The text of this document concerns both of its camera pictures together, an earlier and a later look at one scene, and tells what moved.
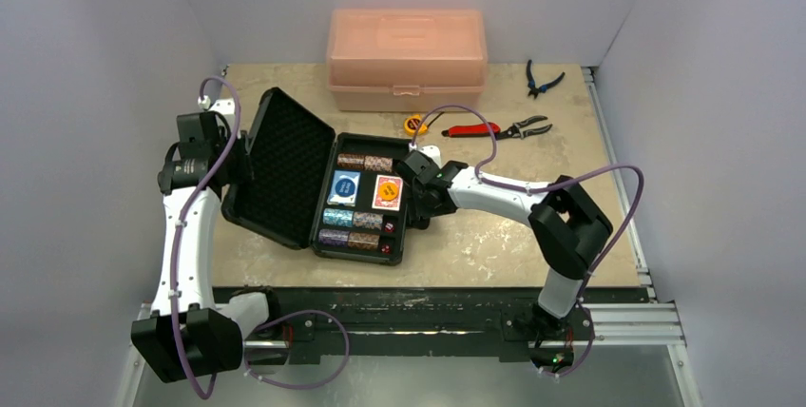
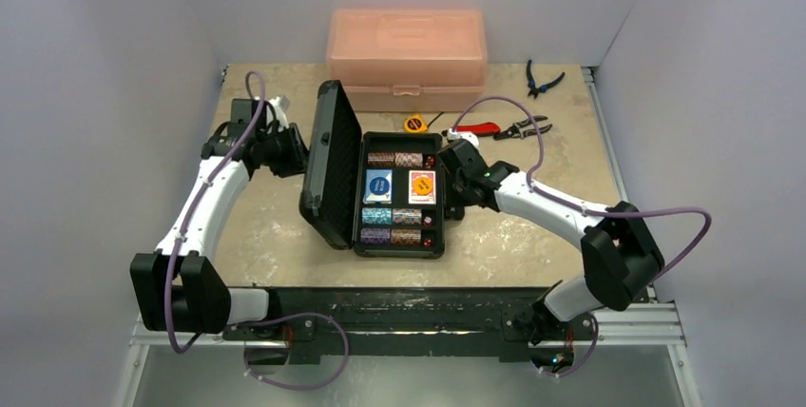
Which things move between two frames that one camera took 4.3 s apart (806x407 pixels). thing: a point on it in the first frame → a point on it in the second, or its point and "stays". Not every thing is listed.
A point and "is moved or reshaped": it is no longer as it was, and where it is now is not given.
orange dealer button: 388,191 is moved or reshaped
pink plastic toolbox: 406,60 stays
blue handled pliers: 531,81 stays
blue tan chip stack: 368,220 → 407,217
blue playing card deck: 344,188 → 378,186
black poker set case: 301,183 is moved or reshaped
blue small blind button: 345,187 → 379,185
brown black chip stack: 364,241 → 405,237
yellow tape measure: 412,122 stays
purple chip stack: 334,238 → 375,236
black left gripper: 245,172 → 298,153
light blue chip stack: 337,217 → 376,215
